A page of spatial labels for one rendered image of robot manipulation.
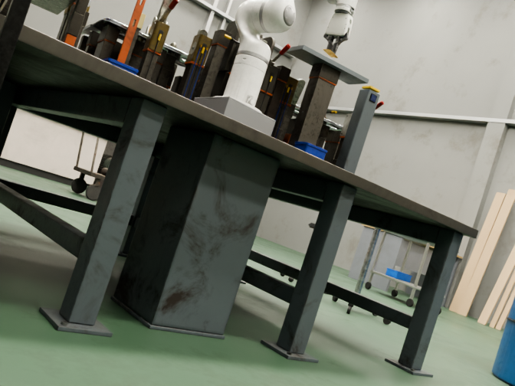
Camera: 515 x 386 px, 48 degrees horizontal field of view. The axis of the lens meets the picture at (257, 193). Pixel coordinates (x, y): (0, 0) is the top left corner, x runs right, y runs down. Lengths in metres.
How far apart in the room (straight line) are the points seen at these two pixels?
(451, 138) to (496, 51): 1.61
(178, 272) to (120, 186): 0.41
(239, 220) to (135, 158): 0.51
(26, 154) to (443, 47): 7.42
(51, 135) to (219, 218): 6.99
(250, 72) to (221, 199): 0.47
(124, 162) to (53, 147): 7.22
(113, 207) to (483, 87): 9.38
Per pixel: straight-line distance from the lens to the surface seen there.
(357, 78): 2.60
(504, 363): 3.63
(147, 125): 1.65
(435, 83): 11.20
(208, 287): 1.99
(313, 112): 2.49
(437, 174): 10.46
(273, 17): 2.12
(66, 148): 8.90
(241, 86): 2.06
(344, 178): 2.08
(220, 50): 2.43
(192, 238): 1.90
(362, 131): 2.65
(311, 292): 2.15
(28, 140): 8.73
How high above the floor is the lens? 0.45
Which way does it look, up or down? 2 degrees up
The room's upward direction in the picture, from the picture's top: 18 degrees clockwise
